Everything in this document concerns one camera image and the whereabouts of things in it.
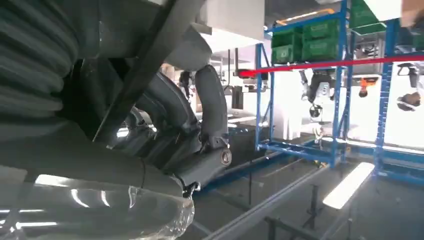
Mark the red barrier belt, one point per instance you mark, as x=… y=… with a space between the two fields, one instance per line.
x=331 y=63

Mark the blue steel shelf rack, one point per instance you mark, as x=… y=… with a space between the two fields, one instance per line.
x=291 y=151
x=385 y=99

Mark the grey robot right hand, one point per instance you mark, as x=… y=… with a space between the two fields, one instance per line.
x=99 y=172

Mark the green plastic crate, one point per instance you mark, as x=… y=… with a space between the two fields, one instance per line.
x=418 y=42
x=286 y=38
x=319 y=49
x=361 y=15
x=319 y=30
x=285 y=54

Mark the grey ceiling rail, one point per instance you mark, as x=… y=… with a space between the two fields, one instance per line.
x=265 y=207

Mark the person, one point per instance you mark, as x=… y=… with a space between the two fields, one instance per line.
x=410 y=99
x=367 y=84
x=185 y=84

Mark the white humanoid robot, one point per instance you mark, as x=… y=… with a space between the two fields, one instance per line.
x=318 y=89

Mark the white ceiling light panel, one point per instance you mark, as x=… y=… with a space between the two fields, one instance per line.
x=348 y=185

